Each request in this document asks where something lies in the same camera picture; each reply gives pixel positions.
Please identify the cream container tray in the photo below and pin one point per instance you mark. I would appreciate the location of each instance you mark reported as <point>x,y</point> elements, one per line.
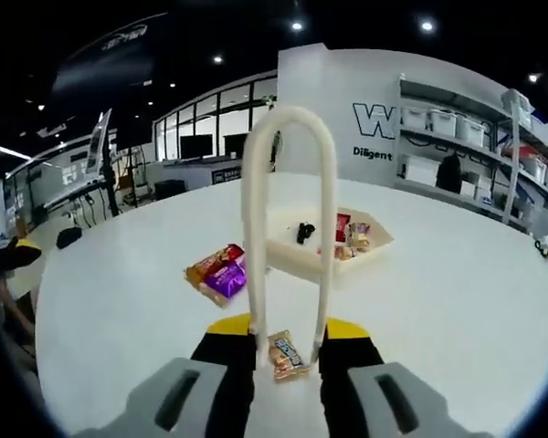
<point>292,257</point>

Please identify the large white carton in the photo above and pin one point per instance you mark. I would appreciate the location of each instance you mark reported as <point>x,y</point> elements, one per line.
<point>420,171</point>

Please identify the large red orange snack packet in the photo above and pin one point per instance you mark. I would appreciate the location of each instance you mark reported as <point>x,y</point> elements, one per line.
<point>214,262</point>

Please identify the grey metal shelving rack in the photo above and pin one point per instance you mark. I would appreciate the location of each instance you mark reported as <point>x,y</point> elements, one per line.
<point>513,159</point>

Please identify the small black pouch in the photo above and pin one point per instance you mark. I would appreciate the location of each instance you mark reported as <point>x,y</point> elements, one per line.
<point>68,238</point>

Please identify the brown purple snack packet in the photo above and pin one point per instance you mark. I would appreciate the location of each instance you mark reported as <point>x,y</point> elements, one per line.
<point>360,235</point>

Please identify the grey office counter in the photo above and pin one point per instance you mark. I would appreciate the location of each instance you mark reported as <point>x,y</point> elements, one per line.
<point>187,171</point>

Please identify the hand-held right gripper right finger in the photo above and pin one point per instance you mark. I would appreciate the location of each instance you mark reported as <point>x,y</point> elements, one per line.
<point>361,388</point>

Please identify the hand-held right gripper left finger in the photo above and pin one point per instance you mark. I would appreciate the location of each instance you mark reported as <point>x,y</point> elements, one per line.
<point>219,383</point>

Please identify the dark hanging banner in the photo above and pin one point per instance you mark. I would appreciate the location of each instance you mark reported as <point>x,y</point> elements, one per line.
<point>114,55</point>

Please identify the black monitor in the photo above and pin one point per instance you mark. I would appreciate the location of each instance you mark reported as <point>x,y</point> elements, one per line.
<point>196,146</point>
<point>235,146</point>

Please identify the row of white storage boxes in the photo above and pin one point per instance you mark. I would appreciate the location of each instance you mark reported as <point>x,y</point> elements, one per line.
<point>443,123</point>

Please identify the black tripod stand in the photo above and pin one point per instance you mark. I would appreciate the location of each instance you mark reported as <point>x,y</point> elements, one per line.
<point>109,191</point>

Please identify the tilted monitor on stand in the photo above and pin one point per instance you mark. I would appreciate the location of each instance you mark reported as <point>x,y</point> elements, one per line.
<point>98,141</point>

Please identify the black candy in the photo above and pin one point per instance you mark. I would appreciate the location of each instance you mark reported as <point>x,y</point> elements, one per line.
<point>305,232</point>

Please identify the hanging bag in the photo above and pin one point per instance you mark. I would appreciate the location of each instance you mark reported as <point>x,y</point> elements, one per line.
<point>277,146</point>

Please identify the cream food tongs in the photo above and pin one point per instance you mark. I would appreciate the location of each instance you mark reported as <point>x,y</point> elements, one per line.
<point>253,228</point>

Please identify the red food snack bar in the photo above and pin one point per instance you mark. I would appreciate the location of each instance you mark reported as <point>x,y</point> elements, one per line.
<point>342,228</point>

